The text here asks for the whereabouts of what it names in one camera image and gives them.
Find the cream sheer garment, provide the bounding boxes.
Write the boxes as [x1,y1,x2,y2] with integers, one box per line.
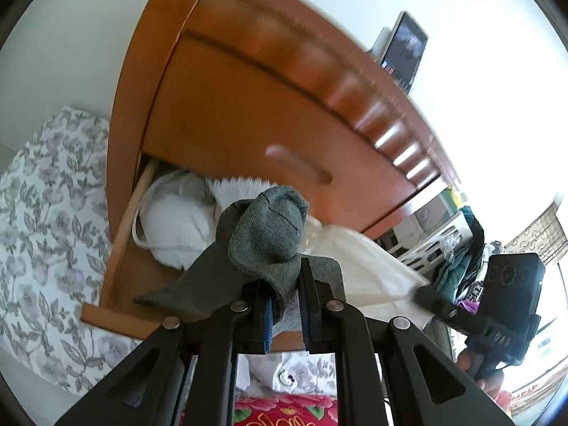
[302,217,426,307]

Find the grey sock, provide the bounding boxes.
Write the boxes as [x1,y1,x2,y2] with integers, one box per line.
[133,185,348,336]

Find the wooden drawer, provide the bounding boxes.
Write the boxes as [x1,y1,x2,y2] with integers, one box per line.
[140,33,421,234]
[82,160,431,339]

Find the white lace bra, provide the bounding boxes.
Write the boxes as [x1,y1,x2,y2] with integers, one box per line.
[131,169,273,271]

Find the person's right hand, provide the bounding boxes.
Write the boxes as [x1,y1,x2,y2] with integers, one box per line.
[455,347,511,409]

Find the dark teal hanging clothes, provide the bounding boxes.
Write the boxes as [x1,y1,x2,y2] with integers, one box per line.
[433,206,485,302]

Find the white cutout shelf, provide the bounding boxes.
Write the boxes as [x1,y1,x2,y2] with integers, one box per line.
[375,187,473,275]

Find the red floral blanket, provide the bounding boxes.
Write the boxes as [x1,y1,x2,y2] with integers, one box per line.
[233,393,338,426]

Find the smartphone on stand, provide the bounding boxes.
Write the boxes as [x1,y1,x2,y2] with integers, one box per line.
[380,11,428,94]

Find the wooden nightstand cabinet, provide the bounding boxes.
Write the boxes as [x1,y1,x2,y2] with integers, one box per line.
[105,0,463,241]

